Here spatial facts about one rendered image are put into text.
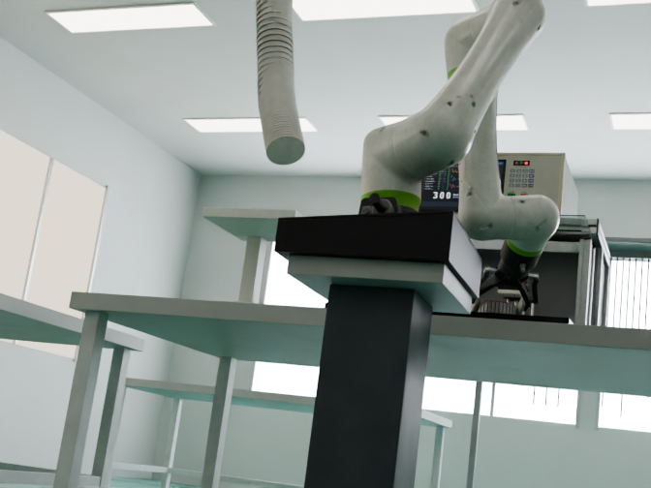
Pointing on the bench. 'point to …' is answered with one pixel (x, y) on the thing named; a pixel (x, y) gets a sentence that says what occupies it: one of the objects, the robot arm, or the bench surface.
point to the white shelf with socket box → (230, 222)
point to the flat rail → (542, 251)
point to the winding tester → (539, 178)
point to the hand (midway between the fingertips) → (495, 309)
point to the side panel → (602, 291)
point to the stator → (496, 307)
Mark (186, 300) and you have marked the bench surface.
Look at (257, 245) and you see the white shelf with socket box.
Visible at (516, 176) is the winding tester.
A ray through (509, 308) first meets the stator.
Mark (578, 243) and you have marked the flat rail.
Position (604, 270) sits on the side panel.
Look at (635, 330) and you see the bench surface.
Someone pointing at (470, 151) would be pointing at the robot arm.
